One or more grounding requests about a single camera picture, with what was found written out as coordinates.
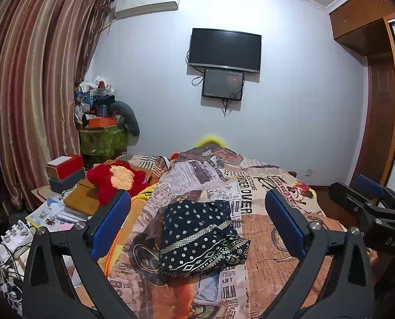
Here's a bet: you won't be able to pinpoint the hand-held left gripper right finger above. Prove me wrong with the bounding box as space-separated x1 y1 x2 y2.
262 189 375 319

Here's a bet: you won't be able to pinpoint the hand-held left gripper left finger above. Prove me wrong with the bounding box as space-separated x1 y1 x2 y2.
21 190 135 319

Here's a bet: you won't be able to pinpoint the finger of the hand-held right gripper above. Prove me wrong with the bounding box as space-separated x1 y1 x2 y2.
354 174 395 212
328 181 395 230

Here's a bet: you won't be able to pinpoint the navy patterned garment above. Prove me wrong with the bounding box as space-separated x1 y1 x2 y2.
158 200 251 278

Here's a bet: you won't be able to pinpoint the pile of clothes and boxes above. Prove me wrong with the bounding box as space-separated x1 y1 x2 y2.
74 76 118 128

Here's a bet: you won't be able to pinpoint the brown cardboard box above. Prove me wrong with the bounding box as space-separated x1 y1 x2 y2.
63 178 102 212

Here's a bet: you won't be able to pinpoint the red plush toy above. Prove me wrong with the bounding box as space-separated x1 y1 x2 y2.
87 160 150 207

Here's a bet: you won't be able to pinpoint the printed blanket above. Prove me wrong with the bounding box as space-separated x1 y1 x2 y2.
106 146 347 319

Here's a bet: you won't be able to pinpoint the stack of papers and booklets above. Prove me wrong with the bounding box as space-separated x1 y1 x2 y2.
26 196 92 230

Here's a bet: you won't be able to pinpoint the grey box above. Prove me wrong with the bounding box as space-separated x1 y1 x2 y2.
49 168 86 193

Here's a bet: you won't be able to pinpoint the red box with white lid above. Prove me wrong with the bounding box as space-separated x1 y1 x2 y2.
46 154 84 180

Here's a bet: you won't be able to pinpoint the white power strip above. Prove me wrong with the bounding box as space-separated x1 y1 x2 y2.
0 229 31 250

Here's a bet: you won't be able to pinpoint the wooden wardrobe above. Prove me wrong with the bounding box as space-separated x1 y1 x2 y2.
328 0 395 200

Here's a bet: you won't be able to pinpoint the orange box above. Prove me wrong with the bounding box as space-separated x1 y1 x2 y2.
88 117 117 129

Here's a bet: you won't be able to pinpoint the yellow plush toy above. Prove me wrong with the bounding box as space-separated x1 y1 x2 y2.
194 135 226 148

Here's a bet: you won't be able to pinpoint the striped brown curtain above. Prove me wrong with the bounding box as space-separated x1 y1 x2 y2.
0 0 113 213

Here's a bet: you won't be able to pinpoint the white air conditioner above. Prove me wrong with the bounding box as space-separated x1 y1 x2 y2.
113 0 181 19

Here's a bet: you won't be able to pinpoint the tangle of white cables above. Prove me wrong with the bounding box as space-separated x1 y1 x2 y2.
0 236 30 309

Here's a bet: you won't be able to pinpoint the black monitor cables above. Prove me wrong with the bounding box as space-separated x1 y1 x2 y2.
222 99 237 117

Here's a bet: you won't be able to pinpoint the small wall monitor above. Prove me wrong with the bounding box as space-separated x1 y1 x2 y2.
202 69 244 101

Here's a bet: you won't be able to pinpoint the black television cable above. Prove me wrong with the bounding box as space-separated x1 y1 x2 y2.
185 49 205 87

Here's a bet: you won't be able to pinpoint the black wall television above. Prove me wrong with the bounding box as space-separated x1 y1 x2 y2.
187 28 262 74

